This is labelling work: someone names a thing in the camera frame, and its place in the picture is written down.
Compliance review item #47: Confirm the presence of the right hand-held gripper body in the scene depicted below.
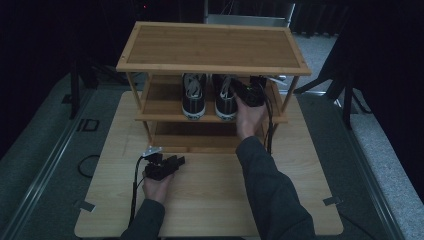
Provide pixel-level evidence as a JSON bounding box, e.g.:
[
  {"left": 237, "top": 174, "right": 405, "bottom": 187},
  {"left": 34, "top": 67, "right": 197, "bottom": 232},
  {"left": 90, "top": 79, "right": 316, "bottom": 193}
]
[{"left": 238, "top": 76, "right": 288, "bottom": 108}]

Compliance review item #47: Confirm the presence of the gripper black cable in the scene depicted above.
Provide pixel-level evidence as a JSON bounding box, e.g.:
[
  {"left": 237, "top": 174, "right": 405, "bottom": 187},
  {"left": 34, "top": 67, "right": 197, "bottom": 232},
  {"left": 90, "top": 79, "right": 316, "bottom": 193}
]
[
  {"left": 127, "top": 155, "right": 149, "bottom": 228},
  {"left": 261, "top": 84, "right": 277, "bottom": 156}
]

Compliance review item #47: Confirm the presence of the looped black floor cable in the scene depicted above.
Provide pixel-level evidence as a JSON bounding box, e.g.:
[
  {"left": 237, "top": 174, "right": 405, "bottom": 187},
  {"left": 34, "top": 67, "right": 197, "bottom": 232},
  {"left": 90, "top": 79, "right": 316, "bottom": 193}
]
[{"left": 77, "top": 154, "right": 101, "bottom": 179}]

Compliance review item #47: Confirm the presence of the wooden shoe rack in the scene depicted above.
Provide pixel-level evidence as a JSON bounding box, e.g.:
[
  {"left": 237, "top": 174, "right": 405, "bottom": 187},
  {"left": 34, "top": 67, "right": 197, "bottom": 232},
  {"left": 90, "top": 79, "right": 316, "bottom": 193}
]
[{"left": 115, "top": 21, "right": 313, "bottom": 155}]

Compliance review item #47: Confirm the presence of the black canvas sneaker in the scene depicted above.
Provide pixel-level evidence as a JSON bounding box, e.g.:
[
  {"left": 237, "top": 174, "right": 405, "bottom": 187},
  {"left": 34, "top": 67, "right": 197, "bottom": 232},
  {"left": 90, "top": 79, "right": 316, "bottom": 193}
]
[
  {"left": 181, "top": 73, "right": 208, "bottom": 121},
  {"left": 211, "top": 73, "right": 240, "bottom": 121}
]

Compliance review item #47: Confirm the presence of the grey tape piece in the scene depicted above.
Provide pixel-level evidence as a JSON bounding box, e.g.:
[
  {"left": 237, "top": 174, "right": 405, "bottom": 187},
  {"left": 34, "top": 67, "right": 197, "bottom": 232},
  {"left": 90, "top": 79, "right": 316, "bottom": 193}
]
[
  {"left": 322, "top": 196, "right": 343, "bottom": 207},
  {"left": 79, "top": 200, "right": 97, "bottom": 213}
]

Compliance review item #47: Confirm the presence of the person's right hand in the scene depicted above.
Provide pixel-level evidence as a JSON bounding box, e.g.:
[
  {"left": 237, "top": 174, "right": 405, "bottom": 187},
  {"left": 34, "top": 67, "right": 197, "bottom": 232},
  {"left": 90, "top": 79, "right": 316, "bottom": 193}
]
[{"left": 234, "top": 93, "right": 268, "bottom": 141}]

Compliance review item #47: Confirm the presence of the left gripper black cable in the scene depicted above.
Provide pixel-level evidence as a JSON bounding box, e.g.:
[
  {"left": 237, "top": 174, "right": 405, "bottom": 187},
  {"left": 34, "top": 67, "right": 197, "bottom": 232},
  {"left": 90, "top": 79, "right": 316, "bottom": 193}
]
[{"left": 127, "top": 155, "right": 149, "bottom": 228}]

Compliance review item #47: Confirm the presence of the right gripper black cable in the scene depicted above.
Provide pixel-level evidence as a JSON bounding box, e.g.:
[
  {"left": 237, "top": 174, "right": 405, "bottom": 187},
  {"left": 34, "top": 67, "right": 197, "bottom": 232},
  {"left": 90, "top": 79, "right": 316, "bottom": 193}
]
[{"left": 261, "top": 84, "right": 277, "bottom": 156}]

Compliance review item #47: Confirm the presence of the black metal stand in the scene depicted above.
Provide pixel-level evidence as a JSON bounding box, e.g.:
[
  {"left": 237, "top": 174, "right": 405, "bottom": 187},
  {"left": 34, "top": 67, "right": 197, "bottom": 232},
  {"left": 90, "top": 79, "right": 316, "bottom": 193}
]
[
  {"left": 294, "top": 59, "right": 372, "bottom": 130},
  {"left": 67, "top": 58, "right": 134, "bottom": 120}
]

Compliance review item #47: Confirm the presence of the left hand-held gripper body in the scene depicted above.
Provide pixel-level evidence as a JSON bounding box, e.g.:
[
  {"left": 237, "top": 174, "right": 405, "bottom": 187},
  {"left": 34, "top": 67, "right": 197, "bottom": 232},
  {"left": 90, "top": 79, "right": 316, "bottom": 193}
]
[{"left": 143, "top": 145, "right": 175, "bottom": 181}]

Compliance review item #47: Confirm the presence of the metal floor rail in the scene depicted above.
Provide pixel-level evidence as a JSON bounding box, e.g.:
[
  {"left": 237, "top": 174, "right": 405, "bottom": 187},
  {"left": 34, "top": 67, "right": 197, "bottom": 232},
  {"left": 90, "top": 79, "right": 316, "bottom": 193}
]
[
  {"left": 0, "top": 89, "right": 98, "bottom": 240},
  {"left": 331, "top": 98, "right": 406, "bottom": 240}
]

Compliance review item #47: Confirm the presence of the person's left hand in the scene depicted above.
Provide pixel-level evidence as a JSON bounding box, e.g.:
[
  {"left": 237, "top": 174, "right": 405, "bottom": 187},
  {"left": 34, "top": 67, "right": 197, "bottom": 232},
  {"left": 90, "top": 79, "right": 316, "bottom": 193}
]
[{"left": 142, "top": 171, "right": 175, "bottom": 205}]

